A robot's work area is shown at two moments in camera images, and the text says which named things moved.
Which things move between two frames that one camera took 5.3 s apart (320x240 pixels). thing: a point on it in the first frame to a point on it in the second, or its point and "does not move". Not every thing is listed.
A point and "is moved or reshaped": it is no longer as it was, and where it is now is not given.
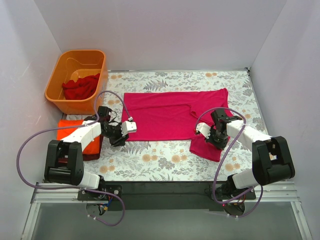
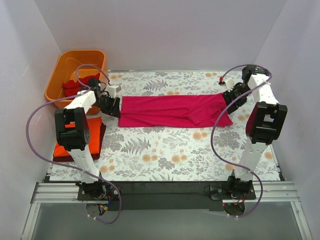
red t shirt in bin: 80,89 does not move
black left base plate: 83,195 does not move
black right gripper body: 215,139 to 232,98
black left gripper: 119,139 to 111,105
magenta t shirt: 174,116 is moved or reshaped
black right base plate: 227,191 does not move
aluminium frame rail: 266,193 does not move
